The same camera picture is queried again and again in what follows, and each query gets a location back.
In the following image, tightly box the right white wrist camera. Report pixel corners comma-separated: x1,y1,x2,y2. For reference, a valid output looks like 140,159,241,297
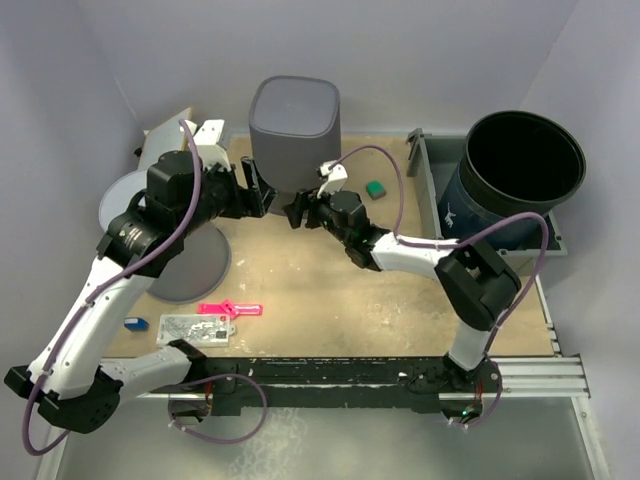
316,161,348,198

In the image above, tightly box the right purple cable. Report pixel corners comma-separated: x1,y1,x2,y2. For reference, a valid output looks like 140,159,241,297
324,144,551,429

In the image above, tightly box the dark grey mesh basket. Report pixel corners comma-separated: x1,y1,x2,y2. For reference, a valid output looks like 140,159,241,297
248,75,341,194

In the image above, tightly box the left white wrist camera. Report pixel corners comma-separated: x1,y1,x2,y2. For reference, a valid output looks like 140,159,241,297
179,119,232,171

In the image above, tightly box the small blue eraser block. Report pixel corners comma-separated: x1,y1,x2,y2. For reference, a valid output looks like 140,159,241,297
123,317,149,332

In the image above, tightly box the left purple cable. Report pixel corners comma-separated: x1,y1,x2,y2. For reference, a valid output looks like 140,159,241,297
21,118,268,456

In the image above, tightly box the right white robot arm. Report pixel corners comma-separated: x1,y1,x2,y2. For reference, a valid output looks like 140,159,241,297
284,191,521,391

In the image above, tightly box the large black round bucket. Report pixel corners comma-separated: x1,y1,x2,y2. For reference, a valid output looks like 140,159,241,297
438,111,586,239

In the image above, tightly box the small green block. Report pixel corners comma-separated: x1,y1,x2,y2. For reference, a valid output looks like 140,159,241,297
365,181,387,200

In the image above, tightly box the grey rectangular plastic crate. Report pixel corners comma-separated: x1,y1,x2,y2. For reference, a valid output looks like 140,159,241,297
406,128,542,276

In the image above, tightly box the white printed card package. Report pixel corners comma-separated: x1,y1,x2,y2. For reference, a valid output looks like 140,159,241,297
156,314,236,348

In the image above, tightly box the small whiteboard yellow edge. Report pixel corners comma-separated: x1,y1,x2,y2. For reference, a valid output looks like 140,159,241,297
137,107,193,170

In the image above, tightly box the aluminium table frame rail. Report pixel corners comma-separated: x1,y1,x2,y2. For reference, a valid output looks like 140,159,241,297
38,263,608,479

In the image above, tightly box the pink plastic clip tool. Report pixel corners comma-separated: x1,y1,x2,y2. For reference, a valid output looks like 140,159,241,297
197,300,263,319

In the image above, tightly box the purple cable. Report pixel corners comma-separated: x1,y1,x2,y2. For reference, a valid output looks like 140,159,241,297
21,118,268,456
324,144,551,429

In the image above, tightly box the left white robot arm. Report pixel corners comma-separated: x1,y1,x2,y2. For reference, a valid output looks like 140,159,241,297
4,151,275,434

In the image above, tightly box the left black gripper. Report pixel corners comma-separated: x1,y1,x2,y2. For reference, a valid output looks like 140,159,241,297
176,157,277,238

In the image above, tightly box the light grey round bin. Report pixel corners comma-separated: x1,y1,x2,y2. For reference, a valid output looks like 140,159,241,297
98,170,231,304

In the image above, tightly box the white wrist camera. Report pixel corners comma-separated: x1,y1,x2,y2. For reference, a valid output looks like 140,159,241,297
179,119,232,171
316,161,348,198

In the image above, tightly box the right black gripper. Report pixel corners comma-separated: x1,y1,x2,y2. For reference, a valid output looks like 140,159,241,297
284,181,352,245

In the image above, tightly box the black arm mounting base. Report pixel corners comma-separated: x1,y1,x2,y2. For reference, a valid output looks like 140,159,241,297
187,356,501,416

